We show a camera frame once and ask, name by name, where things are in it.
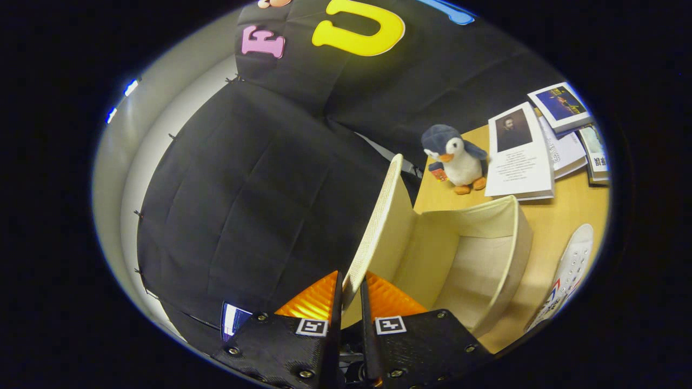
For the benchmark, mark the blue night photo book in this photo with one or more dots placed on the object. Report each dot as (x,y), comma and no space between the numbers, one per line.
(559,105)

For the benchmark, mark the grey penguin plush toy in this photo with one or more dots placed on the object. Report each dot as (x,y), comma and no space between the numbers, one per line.
(459,162)

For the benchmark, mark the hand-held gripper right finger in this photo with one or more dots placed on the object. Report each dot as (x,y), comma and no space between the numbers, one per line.
(367,346)

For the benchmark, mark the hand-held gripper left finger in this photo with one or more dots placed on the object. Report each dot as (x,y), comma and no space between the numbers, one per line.
(335,346)

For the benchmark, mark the white striped canvas shoe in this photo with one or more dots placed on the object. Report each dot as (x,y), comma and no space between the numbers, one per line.
(573,265)

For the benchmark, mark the beige fabric storage box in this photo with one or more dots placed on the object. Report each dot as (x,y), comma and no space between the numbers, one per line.
(476,259)

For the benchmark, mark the lit monitor screen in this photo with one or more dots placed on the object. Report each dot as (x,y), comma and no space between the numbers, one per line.
(232,319)

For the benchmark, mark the sky blue cover book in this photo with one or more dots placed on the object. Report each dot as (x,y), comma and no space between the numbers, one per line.
(597,156)

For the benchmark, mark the plain white text book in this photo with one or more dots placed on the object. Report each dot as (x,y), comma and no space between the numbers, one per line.
(565,154)

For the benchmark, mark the white portrait cover book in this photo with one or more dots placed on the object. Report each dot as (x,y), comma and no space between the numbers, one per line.
(519,167)

